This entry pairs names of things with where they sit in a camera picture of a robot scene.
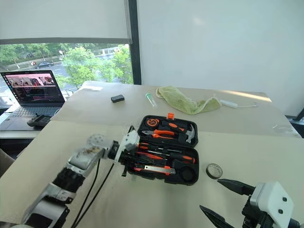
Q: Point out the small black box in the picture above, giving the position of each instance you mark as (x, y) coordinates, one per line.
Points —
(117, 98)

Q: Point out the open grey laptop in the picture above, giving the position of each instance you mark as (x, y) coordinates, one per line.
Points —
(31, 88)

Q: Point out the clear tube with green cap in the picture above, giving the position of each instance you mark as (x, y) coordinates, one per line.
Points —
(151, 99)

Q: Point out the thick black orange screwdriver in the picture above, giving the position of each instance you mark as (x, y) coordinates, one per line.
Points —
(183, 158)

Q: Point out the black tool case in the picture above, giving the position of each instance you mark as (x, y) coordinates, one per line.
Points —
(187, 174)

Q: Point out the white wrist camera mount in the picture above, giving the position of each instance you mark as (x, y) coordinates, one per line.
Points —
(273, 197)
(129, 140)

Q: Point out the orange and black tape measure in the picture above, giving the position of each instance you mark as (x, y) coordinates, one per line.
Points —
(152, 122)

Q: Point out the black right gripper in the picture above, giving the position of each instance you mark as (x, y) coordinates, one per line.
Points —
(251, 216)

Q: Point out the grey tape roll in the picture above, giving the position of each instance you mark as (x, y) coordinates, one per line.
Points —
(209, 172)

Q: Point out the thin orange black screwdriver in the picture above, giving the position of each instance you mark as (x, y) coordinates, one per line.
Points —
(143, 145)

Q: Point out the black window frame post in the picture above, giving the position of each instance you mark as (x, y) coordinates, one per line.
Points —
(135, 42)

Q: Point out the green cloth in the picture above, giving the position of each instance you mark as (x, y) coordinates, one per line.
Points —
(180, 99)

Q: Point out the orange and black utility knife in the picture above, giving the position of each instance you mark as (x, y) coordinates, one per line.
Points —
(154, 170)

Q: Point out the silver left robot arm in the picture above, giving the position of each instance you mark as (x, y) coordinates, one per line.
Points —
(78, 161)

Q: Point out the black handheld controller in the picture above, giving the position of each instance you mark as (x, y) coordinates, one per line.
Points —
(39, 120)

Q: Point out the white roller blind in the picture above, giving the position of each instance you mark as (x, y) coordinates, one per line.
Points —
(64, 19)

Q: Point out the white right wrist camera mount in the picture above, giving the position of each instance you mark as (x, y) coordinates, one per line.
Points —
(273, 197)

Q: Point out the white power adapter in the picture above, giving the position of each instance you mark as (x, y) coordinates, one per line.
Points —
(228, 103)

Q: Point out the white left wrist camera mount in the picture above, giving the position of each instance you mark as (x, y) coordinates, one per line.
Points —
(129, 140)

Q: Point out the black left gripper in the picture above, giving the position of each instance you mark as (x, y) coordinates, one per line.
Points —
(126, 159)

